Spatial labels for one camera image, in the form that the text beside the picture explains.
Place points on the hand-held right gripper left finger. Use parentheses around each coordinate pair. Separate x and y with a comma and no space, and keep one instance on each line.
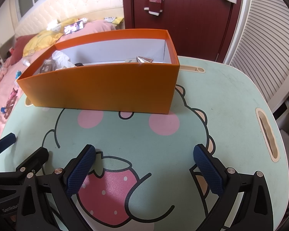
(80,170)

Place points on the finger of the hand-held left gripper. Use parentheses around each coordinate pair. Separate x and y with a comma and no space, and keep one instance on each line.
(36,158)
(5,143)

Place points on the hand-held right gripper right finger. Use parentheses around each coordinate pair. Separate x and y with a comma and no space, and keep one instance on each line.
(208,170)

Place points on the orange cardboard box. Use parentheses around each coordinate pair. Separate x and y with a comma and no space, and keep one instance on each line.
(98,89)

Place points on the green cartoon print desktop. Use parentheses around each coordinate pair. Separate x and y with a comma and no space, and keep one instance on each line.
(231,101)

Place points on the pink blanket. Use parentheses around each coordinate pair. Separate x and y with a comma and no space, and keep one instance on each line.
(2,89)

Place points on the dark snack packet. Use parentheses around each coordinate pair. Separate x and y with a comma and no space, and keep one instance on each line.
(46,68)

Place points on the dark pink pillow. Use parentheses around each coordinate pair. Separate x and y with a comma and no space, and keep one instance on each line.
(20,48)

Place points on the white crumpled tissue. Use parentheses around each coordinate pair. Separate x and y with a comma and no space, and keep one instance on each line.
(60,58)

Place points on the small black item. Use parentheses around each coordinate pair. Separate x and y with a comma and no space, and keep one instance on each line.
(79,64)

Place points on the yellow pillow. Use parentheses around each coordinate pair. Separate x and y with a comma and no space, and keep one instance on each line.
(40,41)

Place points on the white plush toy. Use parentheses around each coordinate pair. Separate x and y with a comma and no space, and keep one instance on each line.
(53,26)

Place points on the silver foil packet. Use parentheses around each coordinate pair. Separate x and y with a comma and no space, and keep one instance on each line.
(144,59)

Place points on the smartphone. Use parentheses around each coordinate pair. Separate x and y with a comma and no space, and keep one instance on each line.
(73,27)

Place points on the white louvred panel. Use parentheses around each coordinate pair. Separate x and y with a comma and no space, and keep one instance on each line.
(267,48)

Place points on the dark red wardrobe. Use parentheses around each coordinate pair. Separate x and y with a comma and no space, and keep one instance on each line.
(190,21)

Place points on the cream tufted headboard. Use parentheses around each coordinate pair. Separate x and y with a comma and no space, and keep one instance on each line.
(69,2)

